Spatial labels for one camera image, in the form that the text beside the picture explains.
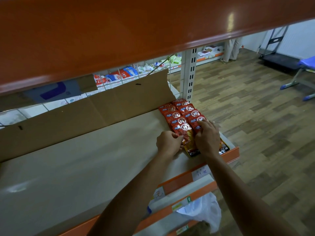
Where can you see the person's left hand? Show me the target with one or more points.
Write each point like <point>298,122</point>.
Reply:
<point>167,143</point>

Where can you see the person's right hand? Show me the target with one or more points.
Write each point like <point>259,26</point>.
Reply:
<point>208,141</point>

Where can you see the person's left fingers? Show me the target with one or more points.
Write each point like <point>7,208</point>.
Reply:
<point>178,142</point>

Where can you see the person's right fingers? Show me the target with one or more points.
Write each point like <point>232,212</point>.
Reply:
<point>204,126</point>

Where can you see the red orange snack packet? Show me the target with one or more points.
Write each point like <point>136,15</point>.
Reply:
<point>188,138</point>

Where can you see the person's right forearm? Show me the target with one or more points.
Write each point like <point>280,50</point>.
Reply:
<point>241,196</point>

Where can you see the person's left forearm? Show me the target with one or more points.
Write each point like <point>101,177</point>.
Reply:
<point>133,199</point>

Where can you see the rows of red packets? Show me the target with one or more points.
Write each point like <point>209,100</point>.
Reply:
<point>181,111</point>

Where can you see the white handwritten price label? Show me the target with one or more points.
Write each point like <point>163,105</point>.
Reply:
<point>201,173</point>
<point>159,194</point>

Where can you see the white lower shelf orange edge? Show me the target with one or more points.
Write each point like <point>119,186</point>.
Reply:
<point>179,192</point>

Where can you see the white green price label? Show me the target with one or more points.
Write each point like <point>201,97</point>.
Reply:
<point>181,203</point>

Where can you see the white background shelf unit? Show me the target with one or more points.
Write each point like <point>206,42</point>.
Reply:
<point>209,57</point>

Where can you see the white plastic bag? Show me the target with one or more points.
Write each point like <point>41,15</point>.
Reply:
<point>205,210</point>

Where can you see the green packets on background shelf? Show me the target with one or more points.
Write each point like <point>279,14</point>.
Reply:
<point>175,59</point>

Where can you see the white brown flat box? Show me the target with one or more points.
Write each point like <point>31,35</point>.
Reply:
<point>205,52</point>

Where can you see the brown cardboard sheet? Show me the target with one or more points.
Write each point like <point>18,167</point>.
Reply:
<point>93,113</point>

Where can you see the row of blue red bags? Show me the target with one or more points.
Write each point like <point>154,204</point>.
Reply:
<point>115,74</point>

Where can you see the black hand truck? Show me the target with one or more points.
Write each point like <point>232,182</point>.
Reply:
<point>276,54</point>

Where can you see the beige shelf board orange edge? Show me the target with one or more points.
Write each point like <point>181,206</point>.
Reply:
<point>73,169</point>

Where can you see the blue stool grey legs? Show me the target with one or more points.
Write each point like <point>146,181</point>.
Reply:
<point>301,71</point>

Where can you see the orange upper shelf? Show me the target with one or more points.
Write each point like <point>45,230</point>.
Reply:
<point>110,34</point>

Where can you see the grey box blue print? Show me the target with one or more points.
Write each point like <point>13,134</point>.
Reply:
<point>53,90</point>

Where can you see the white perforated shelf post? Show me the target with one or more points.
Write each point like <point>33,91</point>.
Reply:
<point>188,73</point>

